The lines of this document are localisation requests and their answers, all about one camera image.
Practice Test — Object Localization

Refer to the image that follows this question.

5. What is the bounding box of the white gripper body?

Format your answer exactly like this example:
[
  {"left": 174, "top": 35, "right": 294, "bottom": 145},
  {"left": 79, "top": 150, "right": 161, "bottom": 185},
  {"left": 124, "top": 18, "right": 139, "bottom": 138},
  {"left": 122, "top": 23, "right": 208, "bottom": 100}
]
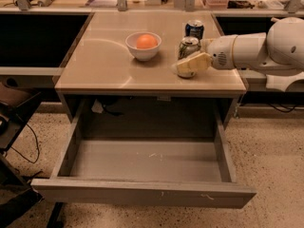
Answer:
[{"left": 207, "top": 35, "right": 237, "bottom": 70}]

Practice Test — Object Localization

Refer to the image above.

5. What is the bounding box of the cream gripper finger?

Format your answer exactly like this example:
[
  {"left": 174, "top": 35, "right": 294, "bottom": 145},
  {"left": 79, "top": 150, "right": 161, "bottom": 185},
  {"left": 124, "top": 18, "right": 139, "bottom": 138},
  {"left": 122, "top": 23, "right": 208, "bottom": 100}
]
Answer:
[
  {"left": 171, "top": 52, "right": 212, "bottom": 75},
  {"left": 200, "top": 39, "right": 213, "bottom": 51}
]

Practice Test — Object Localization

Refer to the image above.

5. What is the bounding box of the green white 7up can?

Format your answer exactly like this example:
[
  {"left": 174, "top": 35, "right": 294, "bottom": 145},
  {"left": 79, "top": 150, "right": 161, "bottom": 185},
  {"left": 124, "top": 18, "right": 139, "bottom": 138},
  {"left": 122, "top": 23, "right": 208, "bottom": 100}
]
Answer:
[{"left": 177, "top": 36, "right": 200, "bottom": 78}]

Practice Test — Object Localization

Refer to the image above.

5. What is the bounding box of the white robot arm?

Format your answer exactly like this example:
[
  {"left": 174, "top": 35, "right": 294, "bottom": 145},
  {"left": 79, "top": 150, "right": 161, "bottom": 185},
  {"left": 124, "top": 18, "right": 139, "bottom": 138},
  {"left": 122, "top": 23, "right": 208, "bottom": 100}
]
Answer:
[{"left": 172, "top": 17, "right": 304, "bottom": 78}]

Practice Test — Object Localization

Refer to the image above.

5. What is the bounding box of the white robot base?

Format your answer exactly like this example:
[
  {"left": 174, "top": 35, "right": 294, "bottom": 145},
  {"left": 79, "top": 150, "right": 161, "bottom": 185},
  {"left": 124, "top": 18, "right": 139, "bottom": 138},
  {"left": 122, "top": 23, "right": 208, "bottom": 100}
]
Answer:
[{"left": 266, "top": 72, "right": 304, "bottom": 92}]

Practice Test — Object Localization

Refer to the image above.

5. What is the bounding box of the blue soda can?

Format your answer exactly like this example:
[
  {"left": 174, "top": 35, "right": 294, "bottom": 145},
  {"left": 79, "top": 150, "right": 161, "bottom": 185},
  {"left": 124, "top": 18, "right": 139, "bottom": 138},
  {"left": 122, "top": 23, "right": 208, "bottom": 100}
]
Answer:
[{"left": 185, "top": 20, "right": 204, "bottom": 40}]

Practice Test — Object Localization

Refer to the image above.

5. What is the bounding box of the open grey top drawer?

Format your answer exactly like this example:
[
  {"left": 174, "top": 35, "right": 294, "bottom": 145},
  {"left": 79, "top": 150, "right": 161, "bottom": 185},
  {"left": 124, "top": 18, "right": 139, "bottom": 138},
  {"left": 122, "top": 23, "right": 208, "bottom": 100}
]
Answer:
[{"left": 32, "top": 98, "right": 256, "bottom": 208}]

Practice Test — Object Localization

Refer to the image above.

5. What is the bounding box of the orange fruit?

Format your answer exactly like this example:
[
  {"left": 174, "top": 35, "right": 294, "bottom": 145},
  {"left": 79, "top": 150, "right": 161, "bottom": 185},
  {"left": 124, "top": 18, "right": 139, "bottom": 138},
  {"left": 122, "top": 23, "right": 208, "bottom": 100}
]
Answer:
[{"left": 136, "top": 34, "right": 158, "bottom": 49}]

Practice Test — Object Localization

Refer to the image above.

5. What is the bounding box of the white bowl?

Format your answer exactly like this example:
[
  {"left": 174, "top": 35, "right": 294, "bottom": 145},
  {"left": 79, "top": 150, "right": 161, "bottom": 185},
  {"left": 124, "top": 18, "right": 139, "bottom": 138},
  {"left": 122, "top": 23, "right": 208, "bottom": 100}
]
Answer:
[{"left": 125, "top": 31, "right": 162, "bottom": 61}]

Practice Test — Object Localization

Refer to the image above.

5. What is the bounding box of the white paper tag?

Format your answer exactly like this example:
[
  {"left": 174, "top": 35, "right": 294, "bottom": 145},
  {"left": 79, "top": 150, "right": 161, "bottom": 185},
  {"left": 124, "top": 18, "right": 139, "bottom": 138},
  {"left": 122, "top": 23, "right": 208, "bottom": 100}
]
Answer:
[{"left": 91, "top": 100, "right": 104, "bottom": 114}]

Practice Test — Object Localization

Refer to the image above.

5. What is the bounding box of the black office chair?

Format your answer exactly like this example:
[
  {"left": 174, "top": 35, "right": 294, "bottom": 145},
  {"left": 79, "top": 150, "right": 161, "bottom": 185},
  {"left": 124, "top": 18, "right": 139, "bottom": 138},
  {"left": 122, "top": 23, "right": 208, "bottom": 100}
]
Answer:
[{"left": 0, "top": 83, "right": 44, "bottom": 228}]

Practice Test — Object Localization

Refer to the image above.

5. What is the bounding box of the black cable on floor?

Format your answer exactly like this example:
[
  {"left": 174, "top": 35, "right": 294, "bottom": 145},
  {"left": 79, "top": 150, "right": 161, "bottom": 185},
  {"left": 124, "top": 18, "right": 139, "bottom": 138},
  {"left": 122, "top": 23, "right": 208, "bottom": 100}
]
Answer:
[{"left": 10, "top": 123, "right": 41, "bottom": 165}]

